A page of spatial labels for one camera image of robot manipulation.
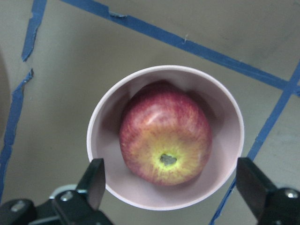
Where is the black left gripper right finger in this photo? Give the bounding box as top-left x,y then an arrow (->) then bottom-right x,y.
236,157 -> 300,225

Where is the pink bowl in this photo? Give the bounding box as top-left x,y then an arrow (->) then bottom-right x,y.
86,65 -> 244,210

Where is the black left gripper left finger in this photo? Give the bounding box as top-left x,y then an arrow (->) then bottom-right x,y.
52,158 -> 112,225

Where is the red apple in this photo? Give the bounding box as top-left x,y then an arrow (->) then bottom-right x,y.
119,82 -> 212,186

